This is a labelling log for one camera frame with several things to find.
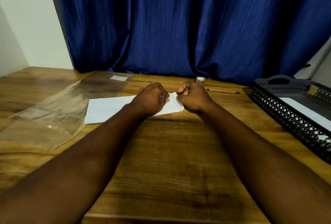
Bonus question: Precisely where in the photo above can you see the person's left hand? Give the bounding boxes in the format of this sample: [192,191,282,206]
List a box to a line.
[129,82,170,117]

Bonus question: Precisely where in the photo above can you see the person's right hand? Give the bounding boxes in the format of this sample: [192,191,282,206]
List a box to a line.
[176,81,215,114]

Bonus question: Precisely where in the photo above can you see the white paper envelope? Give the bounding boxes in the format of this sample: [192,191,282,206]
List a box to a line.
[84,92,185,124]

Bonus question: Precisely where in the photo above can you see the person's left forearm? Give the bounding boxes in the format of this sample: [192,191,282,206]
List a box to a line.
[0,102,149,224]

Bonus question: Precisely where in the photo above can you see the person's right forearm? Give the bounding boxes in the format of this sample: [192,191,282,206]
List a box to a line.
[198,102,331,224]

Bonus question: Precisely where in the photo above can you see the brown pen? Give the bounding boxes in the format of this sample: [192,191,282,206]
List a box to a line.
[207,88,241,94]

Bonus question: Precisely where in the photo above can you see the blue curtain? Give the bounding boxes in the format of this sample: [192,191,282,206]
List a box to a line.
[56,0,331,86]

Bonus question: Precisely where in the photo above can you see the clear plastic sleeve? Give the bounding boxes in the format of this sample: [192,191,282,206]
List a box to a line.
[0,71,133,151]

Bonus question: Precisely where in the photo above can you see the black lattice tray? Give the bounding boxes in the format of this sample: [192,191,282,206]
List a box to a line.
[249,75,331,165]

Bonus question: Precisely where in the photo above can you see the white paper sheet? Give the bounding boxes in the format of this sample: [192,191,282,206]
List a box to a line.
[279,97,331,132]

